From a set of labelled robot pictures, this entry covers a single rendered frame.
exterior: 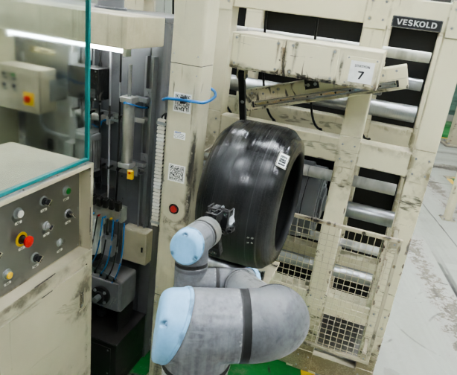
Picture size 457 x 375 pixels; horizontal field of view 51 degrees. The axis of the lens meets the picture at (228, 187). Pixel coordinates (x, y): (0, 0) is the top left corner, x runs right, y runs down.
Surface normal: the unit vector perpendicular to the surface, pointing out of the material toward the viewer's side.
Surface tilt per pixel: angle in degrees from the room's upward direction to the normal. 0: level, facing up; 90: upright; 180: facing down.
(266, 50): 90
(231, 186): 67
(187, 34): 90
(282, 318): 48
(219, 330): 62
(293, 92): 90
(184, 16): 90
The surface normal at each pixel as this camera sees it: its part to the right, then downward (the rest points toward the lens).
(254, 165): -0.18, -0.40
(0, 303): 0.11, -0.92
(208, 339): 0.10, 0.06
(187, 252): -0.33, 0.11
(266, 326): 0.33, -0.22
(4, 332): 0.93, 0.23
